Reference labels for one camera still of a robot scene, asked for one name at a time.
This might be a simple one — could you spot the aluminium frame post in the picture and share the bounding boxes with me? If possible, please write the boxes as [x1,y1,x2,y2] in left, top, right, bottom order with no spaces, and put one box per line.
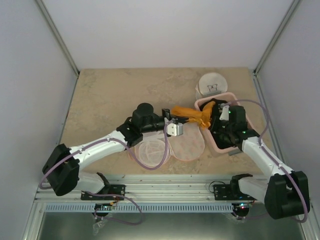
[34,0,80,78]
[252,0,302,76]

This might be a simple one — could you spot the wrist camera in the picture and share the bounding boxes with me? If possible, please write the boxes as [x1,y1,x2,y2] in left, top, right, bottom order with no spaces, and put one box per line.
[219,103,230,121]
[165,122,184,137]

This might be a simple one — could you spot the black clothes in basket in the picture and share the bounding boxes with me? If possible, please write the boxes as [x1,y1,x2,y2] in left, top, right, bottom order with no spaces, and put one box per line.
[199,98,236,149]

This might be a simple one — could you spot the orange lace bra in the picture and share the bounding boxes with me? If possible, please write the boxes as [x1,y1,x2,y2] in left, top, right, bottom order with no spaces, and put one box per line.
[171,101,216,129]

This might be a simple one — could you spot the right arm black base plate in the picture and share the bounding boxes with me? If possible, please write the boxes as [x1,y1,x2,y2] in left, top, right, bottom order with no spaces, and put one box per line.
[213,184,241,201]

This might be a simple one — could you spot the small controller board with wires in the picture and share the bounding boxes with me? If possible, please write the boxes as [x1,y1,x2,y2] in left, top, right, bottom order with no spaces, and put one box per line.
[94,201,118,212]

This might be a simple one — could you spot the grey slotted cable duct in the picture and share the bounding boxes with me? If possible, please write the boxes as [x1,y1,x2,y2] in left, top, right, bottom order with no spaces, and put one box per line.
[45,203,234,213]

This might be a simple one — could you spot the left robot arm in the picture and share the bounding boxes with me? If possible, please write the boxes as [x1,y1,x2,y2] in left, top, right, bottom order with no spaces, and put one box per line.
[42,103,186,200]

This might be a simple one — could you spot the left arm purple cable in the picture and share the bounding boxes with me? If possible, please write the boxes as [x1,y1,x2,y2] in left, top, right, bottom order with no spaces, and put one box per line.
[38,117,171,226]

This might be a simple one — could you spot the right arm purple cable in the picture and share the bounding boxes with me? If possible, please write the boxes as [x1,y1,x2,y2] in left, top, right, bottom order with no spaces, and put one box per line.
[231,99,310,225]

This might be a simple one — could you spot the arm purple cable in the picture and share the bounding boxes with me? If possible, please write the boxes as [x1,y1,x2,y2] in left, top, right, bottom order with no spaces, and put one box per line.
[231,99,310,225]
[38,117,171,226]

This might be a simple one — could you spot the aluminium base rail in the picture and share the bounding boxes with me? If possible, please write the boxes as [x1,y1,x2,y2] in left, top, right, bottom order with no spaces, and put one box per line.
[34,173,311,205]

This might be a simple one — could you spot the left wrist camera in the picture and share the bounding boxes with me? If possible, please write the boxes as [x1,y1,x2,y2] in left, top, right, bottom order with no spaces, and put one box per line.
[165,122,184,137]

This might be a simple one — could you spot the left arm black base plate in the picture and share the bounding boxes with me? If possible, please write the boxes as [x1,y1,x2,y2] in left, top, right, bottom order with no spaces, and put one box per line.
[80,184,126,201]

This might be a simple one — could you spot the aluminium frame post left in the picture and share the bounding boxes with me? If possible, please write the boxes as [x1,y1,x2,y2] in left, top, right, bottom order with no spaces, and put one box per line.
[34,0,80,78]

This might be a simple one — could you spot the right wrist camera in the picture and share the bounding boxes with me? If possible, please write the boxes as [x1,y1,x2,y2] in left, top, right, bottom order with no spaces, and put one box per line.
[219,103,230,121]

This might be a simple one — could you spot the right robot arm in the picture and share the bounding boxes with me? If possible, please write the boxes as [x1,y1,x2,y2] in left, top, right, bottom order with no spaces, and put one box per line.
[211,100,310,223]

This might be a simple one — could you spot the aluminium frame post right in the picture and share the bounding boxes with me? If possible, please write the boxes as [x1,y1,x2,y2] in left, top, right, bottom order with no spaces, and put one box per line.
[252,0,302,76]

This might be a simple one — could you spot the floral mesh laundry bag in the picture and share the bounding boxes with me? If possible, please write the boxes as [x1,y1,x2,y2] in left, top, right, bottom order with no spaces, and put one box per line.
[133,123,205,168]

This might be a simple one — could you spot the white cylindrical mesh bag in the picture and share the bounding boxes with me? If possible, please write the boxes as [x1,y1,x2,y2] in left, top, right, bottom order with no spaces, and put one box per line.
[195,72,228,100]

